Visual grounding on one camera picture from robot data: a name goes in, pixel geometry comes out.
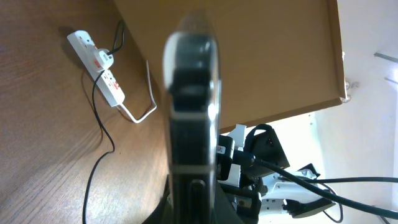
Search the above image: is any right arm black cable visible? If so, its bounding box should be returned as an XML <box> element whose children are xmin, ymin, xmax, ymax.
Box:
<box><xmin>254</xmin><ymin>157</ymin><xmax>398</xmax><ymax>220</ymax></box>

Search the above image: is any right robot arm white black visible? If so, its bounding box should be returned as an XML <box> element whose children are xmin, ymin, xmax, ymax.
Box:
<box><xmin>216</xmin><ymin>124</ymin><xmax>336</xmax><ymax>223</ymax></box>

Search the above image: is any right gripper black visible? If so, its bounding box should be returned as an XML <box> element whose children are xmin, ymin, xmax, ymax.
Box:
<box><xmin>216</xmin><ymin>135</ymin><xmax>261</xmax><ymax>224</ymax></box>

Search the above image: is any white charger plug adapter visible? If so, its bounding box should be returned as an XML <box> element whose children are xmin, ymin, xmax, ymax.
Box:
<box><xmin>93</xmin><ymin>49</ymin><xmax>114</xmax><ymax>72</ymax></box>

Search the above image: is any black smartphone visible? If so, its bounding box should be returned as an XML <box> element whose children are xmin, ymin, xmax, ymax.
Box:
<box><xmin>162</xmin><ymin>10</ymin><xmax>221</xmax><ymax>223</ymax></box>

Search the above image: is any white power strip cord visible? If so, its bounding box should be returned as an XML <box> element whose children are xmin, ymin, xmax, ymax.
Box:
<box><xmin>117</xmin><ymin>60</ymin><xmax>157</xmax><ymax>124</ymax></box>

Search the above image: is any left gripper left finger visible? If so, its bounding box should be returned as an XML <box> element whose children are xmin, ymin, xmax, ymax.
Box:
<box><xmin>142</xmin><ymin>180</ymin><xmax>170</xmax><ymax>224</ymax></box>

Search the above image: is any white power strip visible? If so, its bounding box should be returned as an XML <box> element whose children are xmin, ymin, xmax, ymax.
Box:
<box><xmin>67</xmin><ymin>30</ymin><xmax>125</xmax><ymax>107</ymax></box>

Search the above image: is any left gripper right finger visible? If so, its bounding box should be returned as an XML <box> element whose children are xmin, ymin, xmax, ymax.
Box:
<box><xmin>214</xmin><ymin>186</ymin><xmax>243</xmax><ymax>224</ymax></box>

